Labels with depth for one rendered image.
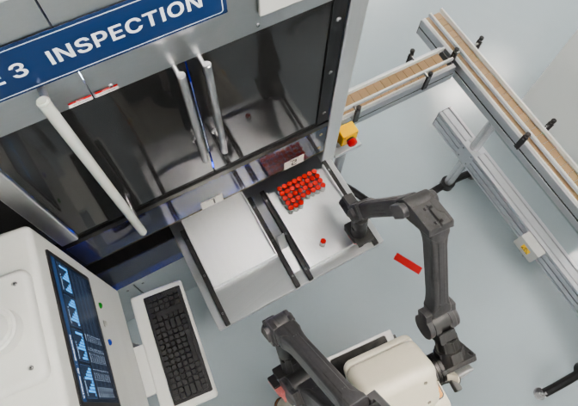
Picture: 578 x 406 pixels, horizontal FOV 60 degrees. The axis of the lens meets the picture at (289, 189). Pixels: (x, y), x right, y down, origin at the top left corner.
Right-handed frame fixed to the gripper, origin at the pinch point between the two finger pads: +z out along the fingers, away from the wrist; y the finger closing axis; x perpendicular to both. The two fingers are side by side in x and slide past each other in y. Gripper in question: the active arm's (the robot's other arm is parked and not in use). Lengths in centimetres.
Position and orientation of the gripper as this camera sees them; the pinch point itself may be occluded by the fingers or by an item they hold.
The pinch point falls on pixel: (358, 242)
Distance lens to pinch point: 190.7
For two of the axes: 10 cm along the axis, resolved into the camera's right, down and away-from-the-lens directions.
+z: 0.8, 5.3, 8.4
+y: -4.8, -7.2, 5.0
